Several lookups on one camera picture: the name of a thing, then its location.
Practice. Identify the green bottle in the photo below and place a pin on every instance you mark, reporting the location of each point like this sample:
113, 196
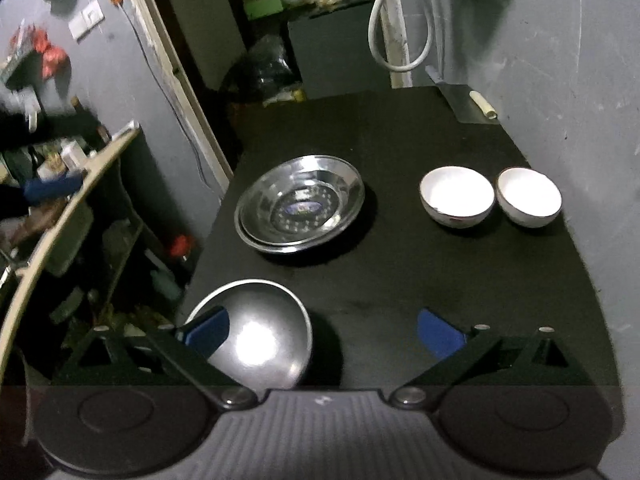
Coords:
165, 284

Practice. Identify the red plastic bag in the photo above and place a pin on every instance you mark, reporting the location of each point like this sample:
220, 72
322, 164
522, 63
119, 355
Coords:
55, 62
46, 41

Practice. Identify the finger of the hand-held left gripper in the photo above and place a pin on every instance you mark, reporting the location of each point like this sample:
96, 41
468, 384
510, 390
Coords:
52, 186

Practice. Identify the wooden counter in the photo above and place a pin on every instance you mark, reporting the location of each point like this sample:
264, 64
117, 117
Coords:
100, 160

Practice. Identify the large steel basin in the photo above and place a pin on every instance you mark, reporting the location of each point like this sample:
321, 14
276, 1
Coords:
260, 246

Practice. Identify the dark kitchen cleaver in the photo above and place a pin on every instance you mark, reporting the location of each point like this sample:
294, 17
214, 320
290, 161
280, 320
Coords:
460, 105

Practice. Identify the stainless steel bowl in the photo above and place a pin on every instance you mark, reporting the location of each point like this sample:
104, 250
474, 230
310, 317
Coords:
260, 340

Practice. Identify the white ceramic bowl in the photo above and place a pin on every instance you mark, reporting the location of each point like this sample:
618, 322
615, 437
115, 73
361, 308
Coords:
529, 197
457, 197

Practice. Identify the green box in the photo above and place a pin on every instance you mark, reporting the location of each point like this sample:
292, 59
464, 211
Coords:
262, 2

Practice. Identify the black plastic bag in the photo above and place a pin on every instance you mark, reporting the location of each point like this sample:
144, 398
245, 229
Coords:
265, 67

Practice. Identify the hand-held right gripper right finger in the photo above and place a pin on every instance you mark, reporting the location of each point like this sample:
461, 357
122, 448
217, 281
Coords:
440, 335

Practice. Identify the cream door frame post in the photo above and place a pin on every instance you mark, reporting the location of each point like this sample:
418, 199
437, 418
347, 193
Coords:
400, 25
190, 110

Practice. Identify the stainless steel plate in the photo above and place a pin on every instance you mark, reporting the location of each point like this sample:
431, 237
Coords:
300, 195

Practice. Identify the white wall switch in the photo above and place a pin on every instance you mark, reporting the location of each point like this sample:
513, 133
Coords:
87, 20

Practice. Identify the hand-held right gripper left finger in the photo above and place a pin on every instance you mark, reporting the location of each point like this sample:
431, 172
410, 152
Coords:
206, 332

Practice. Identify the white cylindrical stick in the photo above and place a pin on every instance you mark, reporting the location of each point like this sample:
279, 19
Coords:
482, 105

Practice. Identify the dark grey box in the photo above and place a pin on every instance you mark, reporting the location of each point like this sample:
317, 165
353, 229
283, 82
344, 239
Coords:
340, 50

